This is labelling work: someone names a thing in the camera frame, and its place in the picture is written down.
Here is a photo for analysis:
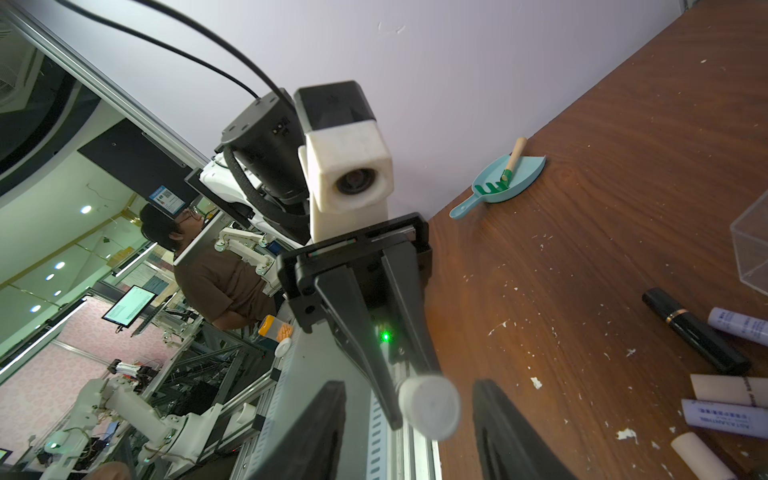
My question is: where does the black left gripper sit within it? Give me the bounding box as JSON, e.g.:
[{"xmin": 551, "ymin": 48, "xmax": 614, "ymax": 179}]
[{"xmin": 276, "ymin": 213, "xmax": 441, "ymax": 430}]

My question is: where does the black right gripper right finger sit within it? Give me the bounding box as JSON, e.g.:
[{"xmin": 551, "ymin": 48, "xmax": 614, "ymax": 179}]
[{"xmin": 472, "ymin": 379, "xmax": 575, "ymax": 480}]

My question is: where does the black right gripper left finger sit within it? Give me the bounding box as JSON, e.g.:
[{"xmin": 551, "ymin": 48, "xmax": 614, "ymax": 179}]
[{"xmin": 249, "ymin": 380, "xmax": 347, "ymax": 480}]

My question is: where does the white lip balm tube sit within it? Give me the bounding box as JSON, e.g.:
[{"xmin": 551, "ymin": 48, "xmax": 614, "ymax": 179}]
[{"xmin": 397, "ymin": 375, "xmax": 461, "ymax": 441}]

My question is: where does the lavender lip balm tube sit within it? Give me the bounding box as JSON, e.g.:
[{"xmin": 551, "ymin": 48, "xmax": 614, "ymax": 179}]
[
  {"xmin": 707, "ymin": 308, "xmax": 768, "ymax": 346},
  {"xmin": 681, "ymin": 399, "xmax": 767, "ymax": 439}
]

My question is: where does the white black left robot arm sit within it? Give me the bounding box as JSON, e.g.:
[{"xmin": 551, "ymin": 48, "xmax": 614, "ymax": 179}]
[{"xmin": 200, "ymin": 81, "xmax": 461, "ymax": 440}]

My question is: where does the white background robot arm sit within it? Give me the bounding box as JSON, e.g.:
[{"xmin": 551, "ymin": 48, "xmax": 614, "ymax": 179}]
[{"xmin": 42, "ymin": 377, "xmax": 346, "ymax": 479}]

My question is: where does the clear acrylic lipstick organizer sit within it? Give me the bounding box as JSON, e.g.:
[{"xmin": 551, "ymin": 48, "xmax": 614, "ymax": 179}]
[{"xmin": 730, "ymin": 191, "xmax": 768, "ymax": 295}]

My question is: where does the person in brown shirt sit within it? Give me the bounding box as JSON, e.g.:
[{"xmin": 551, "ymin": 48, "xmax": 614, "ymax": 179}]
[{"xmin": 140, "ymin": 204, "xmax": 277, "ymax": 331}]

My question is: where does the beige lipstick tube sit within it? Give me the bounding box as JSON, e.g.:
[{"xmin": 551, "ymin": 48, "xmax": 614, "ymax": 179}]
[
  {"xmin": 690, "ymin": 374, "xmax": 768, "ymax": 408},
  {"xmin": 671, "ymin": 432, "xmax": 737, "ymax": 480}
]

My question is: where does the teal dustpan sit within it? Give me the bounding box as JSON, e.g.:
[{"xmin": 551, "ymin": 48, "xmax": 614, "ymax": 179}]
[{"xmin": 449, "ymin": 155, "xmax": 547, "ymax": 220}]

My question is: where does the black gold lipstick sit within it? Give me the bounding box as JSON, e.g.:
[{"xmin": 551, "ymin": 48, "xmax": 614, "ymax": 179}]
[{"xmin": 642, "ymin": 288, "xmax": 752, "ymax": 376}]

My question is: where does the tilted monitor screen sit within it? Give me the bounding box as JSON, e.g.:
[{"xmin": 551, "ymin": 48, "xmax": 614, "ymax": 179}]
[{"xmin": 102, "ymin": 286, "xmax": 157, "ymax": 328}]

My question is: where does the aluminium front rail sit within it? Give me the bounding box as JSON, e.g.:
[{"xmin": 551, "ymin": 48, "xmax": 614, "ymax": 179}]
[{"xmin": 230, "ymin": 304, "xmax": 443, "ymax": 479}]

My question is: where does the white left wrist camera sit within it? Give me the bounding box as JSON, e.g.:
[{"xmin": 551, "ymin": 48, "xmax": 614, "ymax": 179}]
[{"xmin": 294, "ymin": 81, "xmax": 394, "ymax": 243}]

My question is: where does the green rake wooden handle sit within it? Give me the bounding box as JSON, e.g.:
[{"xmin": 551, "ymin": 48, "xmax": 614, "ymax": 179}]
[{"xmin": 474, "ymin": 137, "xmax": 528, "ymax": 195}]

